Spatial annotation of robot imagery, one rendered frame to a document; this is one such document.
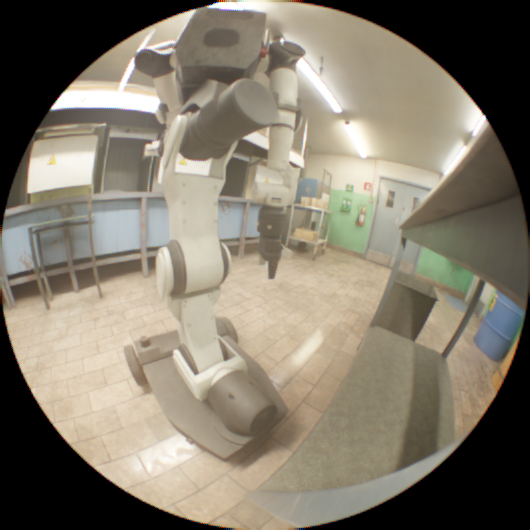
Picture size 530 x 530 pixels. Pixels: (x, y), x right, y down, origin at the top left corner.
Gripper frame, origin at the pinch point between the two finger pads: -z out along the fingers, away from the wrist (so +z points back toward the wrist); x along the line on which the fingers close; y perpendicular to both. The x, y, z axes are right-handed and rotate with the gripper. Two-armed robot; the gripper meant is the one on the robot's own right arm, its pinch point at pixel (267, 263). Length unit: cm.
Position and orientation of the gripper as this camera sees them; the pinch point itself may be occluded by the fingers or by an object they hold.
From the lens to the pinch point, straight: 61.0
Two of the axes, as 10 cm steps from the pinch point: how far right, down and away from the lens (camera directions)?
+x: -2.8, -4.2, 8.6
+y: -9.6, 0.3, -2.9
